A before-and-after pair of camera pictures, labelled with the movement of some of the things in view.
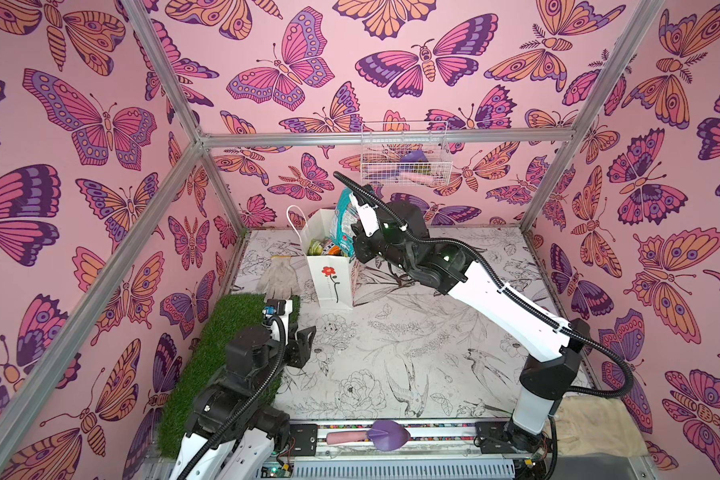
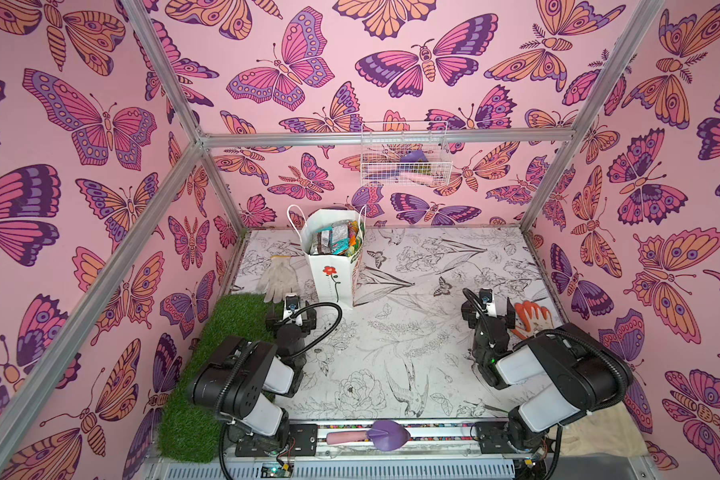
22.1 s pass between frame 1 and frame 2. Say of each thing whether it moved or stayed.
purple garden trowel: stayed
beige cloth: stayed
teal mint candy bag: moved
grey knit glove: stayed
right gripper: moved
